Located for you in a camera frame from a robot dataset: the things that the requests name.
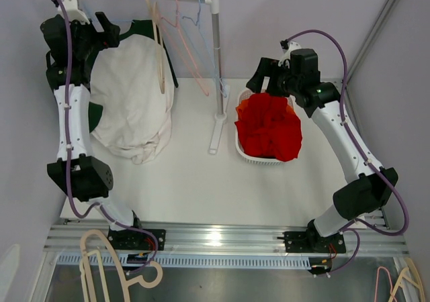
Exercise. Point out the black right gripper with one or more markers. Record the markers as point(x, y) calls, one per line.
point(265, 69)

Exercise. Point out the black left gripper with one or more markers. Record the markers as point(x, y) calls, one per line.
point(98, 37)

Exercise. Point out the orange t-shirt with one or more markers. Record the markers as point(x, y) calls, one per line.
point(242, 109)

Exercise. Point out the beige wooden hanger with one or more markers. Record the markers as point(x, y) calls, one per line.
point(159, 45)

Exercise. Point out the red t-shirt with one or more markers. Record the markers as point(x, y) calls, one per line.
point(268, 127)

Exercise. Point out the pink plastic hanger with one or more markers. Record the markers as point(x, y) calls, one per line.
point(192, 67)

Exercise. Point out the black t-shirt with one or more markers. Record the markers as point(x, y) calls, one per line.
point(267, 157)

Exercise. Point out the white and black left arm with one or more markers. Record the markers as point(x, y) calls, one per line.
point(76, 170)

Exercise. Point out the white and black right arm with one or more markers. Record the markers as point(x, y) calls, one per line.
point(367, 181)

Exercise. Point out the green and beige t-shirt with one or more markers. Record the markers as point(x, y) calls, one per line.
point(128, 113)

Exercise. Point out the light blue hanger on rack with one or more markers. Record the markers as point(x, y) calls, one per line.
point(89, 8)

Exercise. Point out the pink hanger lower right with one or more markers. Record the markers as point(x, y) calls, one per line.
point(383, 285)

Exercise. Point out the beige hanger lower right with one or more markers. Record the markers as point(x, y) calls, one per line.
point(408, 286)

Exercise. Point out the white perforated plastic basket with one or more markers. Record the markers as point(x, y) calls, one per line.
point(258, 159)

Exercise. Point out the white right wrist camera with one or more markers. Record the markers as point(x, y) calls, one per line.
point(288, 47)

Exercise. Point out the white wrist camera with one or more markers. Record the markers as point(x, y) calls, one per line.
point(72, 12)
point(288, 47)

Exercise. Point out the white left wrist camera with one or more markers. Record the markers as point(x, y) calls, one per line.
point(72, 12)

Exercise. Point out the aluminium frame post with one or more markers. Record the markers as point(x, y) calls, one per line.
point(370, 39)

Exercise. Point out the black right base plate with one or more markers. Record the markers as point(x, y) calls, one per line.
point(312, 242)

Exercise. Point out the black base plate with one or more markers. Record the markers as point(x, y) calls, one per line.
point(129, 240)
point(312, 242)

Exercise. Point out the aluminium rail front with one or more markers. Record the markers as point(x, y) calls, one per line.
point(258, 247)

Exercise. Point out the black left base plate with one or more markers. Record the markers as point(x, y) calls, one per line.
point(129, 240)

